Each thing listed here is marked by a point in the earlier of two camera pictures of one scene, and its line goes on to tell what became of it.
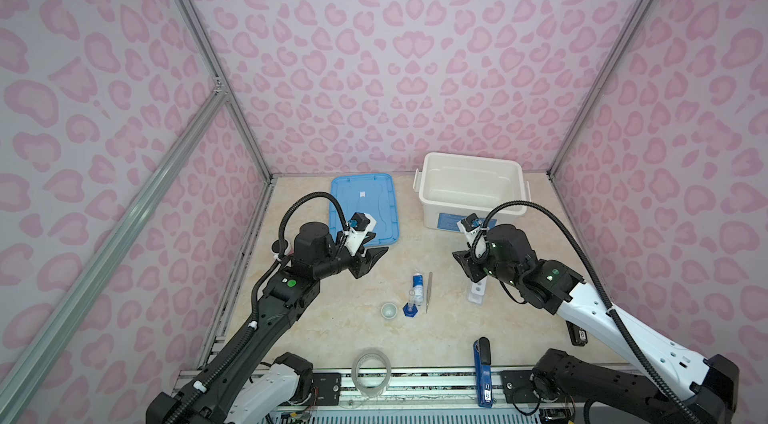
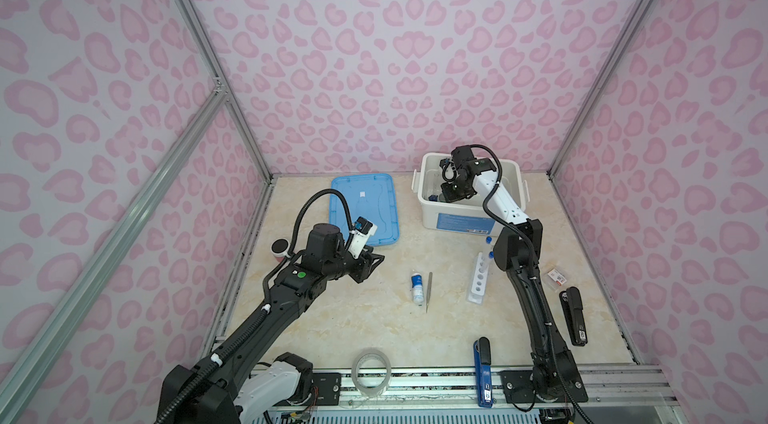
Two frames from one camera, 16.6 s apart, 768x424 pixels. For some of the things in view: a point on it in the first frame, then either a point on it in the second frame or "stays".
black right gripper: x=468 y=264 → x=449 y=196
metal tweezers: x=429 y=289 stays
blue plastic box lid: x=368 y=193 stays
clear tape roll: x=371 y=392 stays
